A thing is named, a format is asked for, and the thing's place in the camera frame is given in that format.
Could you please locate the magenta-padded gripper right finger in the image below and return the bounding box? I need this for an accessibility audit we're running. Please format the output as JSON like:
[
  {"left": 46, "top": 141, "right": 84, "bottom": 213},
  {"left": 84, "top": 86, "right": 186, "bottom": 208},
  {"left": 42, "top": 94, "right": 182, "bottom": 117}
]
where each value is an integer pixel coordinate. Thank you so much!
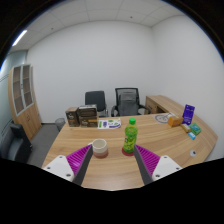
[{"left": 133, "top": 143, "right": 184, "bottom": 186}]

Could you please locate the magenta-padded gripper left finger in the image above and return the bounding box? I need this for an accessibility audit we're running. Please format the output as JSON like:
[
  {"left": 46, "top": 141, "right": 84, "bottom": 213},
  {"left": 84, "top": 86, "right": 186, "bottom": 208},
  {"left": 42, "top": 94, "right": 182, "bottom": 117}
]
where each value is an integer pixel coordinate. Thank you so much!
[{"left": 42, "top": 143, "right": 95, "bottom": 187}]

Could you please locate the green drink bottle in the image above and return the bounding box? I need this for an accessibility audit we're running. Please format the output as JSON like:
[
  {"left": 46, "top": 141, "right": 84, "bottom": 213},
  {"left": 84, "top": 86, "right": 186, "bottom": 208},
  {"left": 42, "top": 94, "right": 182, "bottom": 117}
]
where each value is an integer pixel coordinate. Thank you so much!
[{"left": 122, "top": 117, "right": 139, "bottom": 155}]

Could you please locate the grey mesh waste bin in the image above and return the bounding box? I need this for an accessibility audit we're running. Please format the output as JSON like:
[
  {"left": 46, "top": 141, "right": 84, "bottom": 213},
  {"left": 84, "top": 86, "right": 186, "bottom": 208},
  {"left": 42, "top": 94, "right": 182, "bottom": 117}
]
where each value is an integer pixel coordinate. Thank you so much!
[{"left": 54, "top": 117, "right": 67, "bottom": 132}]

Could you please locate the white and brown mug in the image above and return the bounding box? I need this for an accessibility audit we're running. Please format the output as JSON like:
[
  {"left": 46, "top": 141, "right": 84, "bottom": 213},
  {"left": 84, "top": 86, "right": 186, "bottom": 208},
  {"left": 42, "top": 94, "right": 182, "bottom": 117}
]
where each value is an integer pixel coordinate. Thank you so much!
[{"left": 87, "top": 138, "right": 110, "bottom": 160}]

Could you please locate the small tan box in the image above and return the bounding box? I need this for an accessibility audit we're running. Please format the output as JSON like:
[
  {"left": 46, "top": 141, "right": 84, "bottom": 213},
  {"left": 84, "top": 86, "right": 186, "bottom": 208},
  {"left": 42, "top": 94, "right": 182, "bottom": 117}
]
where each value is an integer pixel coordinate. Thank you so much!
[{"left": 180, "top": 123, "right": 192, "bottom": 134}]

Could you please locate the orange cardboard box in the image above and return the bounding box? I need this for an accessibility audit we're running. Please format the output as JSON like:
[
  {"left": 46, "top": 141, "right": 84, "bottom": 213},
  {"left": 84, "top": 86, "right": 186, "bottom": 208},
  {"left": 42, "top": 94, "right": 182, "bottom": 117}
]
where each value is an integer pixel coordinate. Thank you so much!
[{"left": 167, "top": 114, "right": 185, "bottom": 128}]

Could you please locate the round white printed pad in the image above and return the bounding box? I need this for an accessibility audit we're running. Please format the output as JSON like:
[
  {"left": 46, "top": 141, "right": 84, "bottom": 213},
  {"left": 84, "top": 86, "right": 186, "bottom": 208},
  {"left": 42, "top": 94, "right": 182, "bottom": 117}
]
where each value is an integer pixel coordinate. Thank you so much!
[{"left": 153, "top": 112, "right": 173, "bottom": 124}]

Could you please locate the small green box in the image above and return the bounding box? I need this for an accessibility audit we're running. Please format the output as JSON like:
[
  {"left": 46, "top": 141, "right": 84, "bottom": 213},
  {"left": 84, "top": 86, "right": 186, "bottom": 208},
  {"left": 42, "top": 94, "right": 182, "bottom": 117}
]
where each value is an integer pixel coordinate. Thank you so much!
[{"left": 188, "top": 122, "right": 203, "bottom": 136}]

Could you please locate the small brown cardboard box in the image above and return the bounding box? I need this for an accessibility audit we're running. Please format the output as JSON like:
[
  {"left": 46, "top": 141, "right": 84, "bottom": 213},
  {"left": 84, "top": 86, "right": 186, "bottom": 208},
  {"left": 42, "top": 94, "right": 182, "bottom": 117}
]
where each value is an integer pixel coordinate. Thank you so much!
[{"left": 64, "top": 106, "right": 81, "bottom": 128}]

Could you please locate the black leather armchair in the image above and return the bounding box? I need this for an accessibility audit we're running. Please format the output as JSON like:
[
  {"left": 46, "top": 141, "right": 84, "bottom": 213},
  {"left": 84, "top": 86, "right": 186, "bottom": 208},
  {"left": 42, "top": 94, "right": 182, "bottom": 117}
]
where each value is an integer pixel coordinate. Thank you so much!
[{"left": 0, "top": 122, "right": 34, "bottom": 165}]

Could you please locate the tall purple box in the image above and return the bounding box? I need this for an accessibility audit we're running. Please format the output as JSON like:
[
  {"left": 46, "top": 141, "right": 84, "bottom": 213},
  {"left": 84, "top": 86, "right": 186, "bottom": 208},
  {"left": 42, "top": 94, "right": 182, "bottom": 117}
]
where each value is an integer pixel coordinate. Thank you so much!
[{"left": 181, "top": 103, "right": 196, "bottom": 126}]

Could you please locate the dark brown flat box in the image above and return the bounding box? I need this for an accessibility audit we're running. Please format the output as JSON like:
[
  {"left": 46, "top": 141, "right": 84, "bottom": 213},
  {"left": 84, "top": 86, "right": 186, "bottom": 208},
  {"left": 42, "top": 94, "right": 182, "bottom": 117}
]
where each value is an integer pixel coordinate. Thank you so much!
[{"left": 76, "top": 103, "right": 99, "bottom": 118}]

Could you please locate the white printed leaflet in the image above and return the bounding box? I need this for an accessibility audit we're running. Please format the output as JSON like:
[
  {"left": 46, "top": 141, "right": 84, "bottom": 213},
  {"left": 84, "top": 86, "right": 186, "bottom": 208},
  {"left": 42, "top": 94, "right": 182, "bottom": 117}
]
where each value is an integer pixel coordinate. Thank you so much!
[{"left": 97, "top": 117, "right": 123, "bottom": 130}]

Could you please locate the wooden shelf unit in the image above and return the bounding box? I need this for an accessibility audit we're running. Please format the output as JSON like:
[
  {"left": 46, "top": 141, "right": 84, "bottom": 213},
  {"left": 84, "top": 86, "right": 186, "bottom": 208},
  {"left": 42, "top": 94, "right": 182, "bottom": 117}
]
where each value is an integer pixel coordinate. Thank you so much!
[{"left": 7, "top": 63, "right": 43, "bottom": 141}]

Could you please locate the grey mesh office chair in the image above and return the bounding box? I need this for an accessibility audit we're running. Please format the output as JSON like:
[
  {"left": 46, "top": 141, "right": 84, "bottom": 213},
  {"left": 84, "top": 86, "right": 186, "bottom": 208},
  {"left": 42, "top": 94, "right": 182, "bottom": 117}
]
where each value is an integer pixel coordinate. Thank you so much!
[{"left": 110, "top": 87, "right": 151, "bottom": 118}]

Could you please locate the black padded office chair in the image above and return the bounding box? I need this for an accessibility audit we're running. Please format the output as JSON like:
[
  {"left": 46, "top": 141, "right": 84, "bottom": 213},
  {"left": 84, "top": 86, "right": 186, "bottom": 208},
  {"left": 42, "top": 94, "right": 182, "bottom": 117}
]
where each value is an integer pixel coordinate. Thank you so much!
[{"left": 84, "top": 90, "right": 109, "bottom": 118}]

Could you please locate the long ceiling light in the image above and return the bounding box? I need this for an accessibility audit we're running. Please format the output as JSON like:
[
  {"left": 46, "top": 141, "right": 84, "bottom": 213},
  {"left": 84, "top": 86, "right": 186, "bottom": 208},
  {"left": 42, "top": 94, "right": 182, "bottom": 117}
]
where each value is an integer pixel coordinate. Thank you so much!
[{"left": 11, "top": 28, "right": 29, "bottom": 48}]

